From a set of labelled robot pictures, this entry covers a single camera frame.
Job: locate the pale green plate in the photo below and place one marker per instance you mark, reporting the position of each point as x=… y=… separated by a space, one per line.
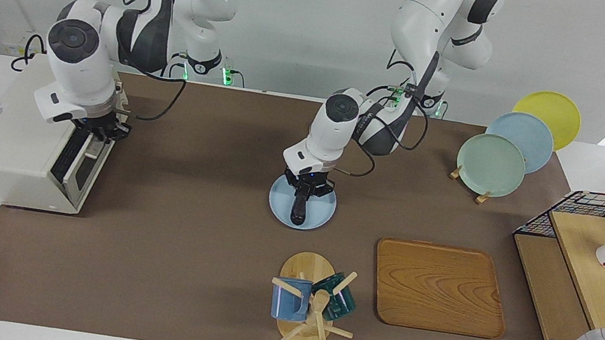
x=489 y=165

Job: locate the cream toaster oven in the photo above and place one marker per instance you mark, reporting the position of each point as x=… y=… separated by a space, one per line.
x=11 y=150

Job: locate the dark green mug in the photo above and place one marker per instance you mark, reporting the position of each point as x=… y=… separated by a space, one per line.
x=343 y=308

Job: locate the wooden mug tree stand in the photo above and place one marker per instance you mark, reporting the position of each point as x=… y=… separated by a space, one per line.
x=306 y=266

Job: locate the wooden two-level shelf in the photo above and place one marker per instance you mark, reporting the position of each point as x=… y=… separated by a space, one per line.
x=592 y=279

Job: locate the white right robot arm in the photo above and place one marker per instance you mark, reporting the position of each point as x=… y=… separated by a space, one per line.
x=77 y=73

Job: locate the dark purple eggplant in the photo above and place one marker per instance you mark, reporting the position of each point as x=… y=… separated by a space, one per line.
x=299 y=215

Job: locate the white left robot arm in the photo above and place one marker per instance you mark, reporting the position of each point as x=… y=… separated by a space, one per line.
x=337 y=136

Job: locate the blue mug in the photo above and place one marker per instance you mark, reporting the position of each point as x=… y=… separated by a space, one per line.
x=288 y=307

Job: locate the wooden serving tray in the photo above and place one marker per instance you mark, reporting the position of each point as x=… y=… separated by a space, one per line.
x=441 y=287

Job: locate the wooden plate rack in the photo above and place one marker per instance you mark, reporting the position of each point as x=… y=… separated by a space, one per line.
x=455 y=172

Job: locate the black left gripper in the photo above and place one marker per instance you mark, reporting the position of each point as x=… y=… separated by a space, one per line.
x=324 y=188

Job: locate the yellow plate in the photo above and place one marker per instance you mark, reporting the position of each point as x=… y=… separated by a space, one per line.
x=551 y=111

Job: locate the small light blue plate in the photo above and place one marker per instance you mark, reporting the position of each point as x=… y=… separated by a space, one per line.
x=321 y=215

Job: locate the brown table mat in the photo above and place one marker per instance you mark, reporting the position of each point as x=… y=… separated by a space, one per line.
x=177 y=247

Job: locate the large light blue plate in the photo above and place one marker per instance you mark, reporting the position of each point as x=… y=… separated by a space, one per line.
x=526 y=137

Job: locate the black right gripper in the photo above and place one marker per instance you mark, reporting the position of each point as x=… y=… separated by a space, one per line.
x=105 y=127

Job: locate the toaster oven glass door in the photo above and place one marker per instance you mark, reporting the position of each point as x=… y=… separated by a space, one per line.
x=94 y=170

